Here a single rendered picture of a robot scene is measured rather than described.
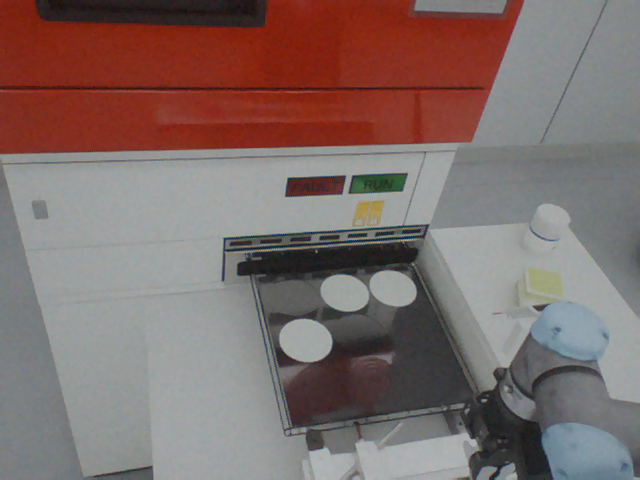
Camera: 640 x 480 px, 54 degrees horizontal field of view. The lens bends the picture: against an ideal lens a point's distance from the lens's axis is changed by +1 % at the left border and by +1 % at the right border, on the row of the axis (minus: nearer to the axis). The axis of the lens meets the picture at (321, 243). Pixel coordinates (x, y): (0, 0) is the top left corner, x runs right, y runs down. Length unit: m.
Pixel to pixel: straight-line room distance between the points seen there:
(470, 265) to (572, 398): 0.68
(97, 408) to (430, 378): 0.86
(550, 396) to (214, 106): 0.64
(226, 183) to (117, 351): 0.53
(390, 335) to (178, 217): 0.47
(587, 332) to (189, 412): 0.73
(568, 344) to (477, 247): 0.70
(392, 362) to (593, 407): 0.57
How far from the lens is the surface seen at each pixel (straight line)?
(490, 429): 0.88
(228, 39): 0.96
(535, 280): 1.27
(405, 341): 1.24
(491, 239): 1.42
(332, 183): 1.21
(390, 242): 1.36
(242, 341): 1.28
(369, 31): 1.00
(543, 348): 0.73
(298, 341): 1.19
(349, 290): 1.29
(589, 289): 1.42
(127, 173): 1.14
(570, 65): 3.39
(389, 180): 1.25
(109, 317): 1.41
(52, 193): 1.17
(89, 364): 1.53
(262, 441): 1.16
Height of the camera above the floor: 1.84
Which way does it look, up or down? 43 degrees down
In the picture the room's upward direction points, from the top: 11 degrees clockwise
